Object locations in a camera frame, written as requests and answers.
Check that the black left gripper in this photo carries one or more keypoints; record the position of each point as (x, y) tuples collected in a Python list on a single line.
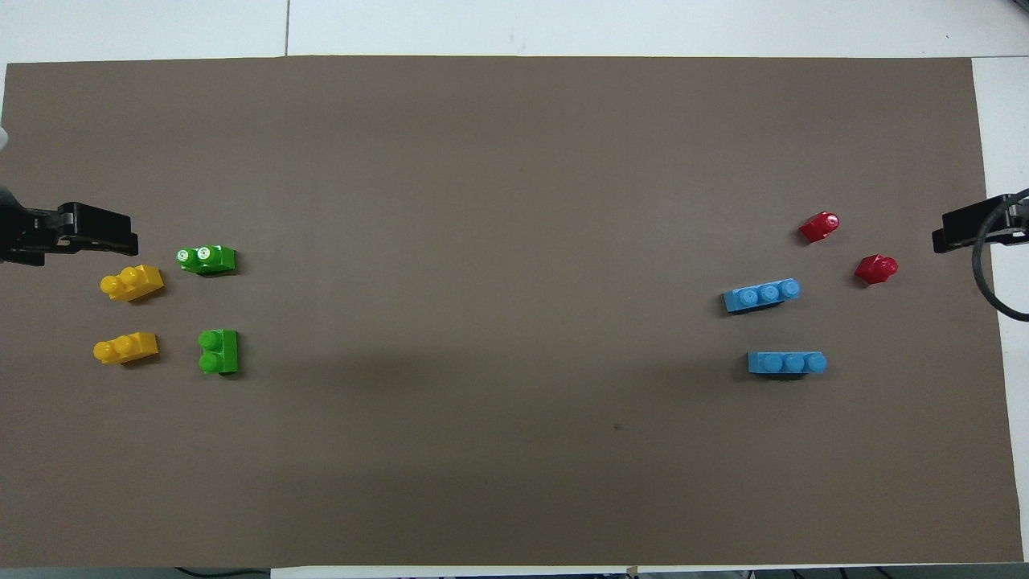
[(20, 233)]

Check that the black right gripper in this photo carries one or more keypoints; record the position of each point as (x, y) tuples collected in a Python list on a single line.
[(1019, 229)]

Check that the plain green two-stud brick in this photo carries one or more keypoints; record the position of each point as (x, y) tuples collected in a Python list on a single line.
[(219, 352)]

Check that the blue three-stud brick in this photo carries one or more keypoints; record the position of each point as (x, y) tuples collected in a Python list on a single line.
[(762, 294), (786, 363)]

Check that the yellow two-stud brick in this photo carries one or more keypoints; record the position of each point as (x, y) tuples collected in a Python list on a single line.
[(133, 283), (126, 348)]

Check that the red single-stud brick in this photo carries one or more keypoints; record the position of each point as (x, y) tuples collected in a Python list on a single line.
[(875, 268), (819, 227)]

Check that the green brick with printed studs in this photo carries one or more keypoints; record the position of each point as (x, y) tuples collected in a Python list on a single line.
[(207, 259)]

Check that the brown table mat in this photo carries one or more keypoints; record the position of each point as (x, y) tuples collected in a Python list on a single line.
[(514, 201)]

